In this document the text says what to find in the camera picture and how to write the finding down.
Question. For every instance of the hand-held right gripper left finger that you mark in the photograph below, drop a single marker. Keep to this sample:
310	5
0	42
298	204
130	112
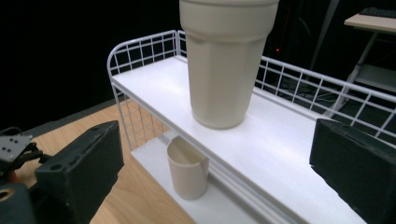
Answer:
81	168

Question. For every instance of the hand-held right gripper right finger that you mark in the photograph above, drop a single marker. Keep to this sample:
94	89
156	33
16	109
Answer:
358	165

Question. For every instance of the small white cup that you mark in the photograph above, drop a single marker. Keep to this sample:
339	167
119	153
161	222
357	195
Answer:
188	177

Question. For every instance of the tall cream tumbler red lid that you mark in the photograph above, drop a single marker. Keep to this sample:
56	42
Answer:
222	68

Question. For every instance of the black keyboard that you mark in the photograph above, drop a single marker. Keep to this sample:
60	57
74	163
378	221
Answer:
378	12

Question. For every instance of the white frame desk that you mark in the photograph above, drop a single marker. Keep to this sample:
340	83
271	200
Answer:
372	23

